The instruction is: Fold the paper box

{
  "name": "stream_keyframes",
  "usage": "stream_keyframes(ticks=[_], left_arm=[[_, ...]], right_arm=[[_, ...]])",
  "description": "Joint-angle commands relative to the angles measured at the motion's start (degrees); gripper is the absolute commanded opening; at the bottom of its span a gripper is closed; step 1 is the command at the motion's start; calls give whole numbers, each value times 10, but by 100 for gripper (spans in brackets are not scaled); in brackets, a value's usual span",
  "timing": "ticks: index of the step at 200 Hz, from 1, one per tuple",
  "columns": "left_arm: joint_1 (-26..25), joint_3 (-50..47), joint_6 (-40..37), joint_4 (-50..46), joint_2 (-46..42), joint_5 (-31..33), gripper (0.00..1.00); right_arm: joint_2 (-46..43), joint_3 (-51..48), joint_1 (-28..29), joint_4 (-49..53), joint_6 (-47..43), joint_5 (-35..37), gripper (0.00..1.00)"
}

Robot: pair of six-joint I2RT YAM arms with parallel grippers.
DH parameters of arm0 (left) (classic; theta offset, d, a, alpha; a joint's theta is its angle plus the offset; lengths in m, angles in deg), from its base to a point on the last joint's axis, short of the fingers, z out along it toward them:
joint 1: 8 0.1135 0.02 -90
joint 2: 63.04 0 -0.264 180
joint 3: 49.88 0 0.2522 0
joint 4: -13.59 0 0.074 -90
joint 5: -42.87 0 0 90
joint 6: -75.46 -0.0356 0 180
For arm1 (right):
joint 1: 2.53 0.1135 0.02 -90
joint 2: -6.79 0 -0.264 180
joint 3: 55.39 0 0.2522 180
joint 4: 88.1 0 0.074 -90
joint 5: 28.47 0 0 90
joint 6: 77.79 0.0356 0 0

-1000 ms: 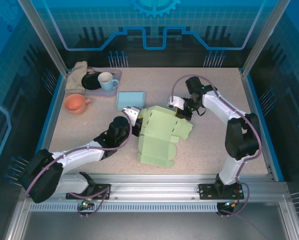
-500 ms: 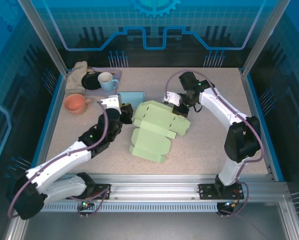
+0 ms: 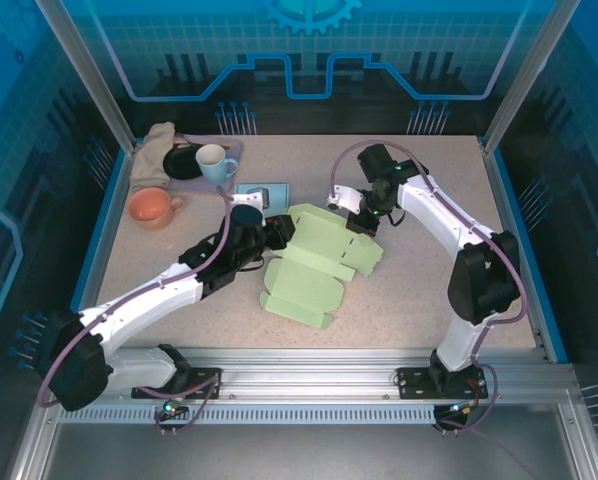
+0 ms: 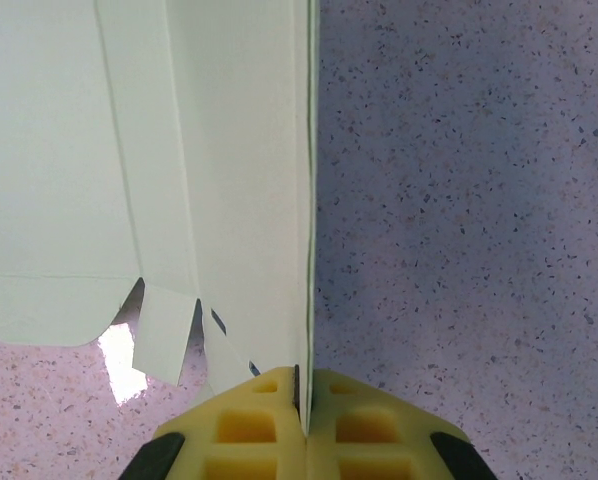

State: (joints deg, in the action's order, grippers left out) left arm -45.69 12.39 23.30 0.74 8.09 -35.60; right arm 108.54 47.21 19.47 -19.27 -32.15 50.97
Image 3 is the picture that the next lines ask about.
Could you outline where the light blue paper box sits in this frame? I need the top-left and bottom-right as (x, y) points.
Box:
(234, 182), (291, 214)

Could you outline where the light green paper box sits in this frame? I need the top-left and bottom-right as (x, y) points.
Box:
(258, 202), (386, 331)

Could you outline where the purple plastic tray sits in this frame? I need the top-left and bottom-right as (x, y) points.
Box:
(168, 133), (244, 195)

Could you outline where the light blue mug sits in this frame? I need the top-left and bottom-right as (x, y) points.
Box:
(194, 143), (240, 185)

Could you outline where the orange ceramic cup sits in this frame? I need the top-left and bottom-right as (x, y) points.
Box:
(128, 187), (186, 230)

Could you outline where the black plate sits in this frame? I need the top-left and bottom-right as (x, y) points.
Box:
(162, 144), (204, 182)

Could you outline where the brown wooden utensil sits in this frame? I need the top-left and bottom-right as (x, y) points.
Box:
(172, 139), (230, 150)

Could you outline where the beige cloth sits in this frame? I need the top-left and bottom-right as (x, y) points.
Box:
(129, 121), (176, 191)

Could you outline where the small LED connector module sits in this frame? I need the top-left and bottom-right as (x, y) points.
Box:
(446, 399), (480, 419)
(161, 394), (188, 416)

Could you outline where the grey metal panel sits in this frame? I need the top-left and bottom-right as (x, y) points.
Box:
(38, 423), (580, 480)

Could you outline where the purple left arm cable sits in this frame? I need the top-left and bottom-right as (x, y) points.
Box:
(36, 185), (233, 437)

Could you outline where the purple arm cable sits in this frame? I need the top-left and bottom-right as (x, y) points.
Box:
(328, 140), (526, 437)
(36, 185), (233, 437)

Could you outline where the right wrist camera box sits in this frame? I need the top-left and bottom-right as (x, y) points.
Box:
(325, 183), (364, 212)

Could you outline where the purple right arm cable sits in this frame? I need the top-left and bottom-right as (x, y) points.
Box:
(328, 140), (526, 437)

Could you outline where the aluminium side rail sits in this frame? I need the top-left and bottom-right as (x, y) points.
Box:
(53, 147), (133, 364)
(481, 139), (570, 364)

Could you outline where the aluminium front frame rail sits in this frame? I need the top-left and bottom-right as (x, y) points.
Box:
(43, 347), (578, 401)

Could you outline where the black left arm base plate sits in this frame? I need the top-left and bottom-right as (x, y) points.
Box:
(131, 367), (223, 400)

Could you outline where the perforated metal cable duct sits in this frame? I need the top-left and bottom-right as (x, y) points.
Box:
(57, 405), (438, 426)

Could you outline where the aluminium frame post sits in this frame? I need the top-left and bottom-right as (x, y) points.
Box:
(33, 0), (138, 154)
(482, 0), (580, 155)

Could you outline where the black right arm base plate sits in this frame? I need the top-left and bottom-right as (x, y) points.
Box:
(396, 367), (490, 400)

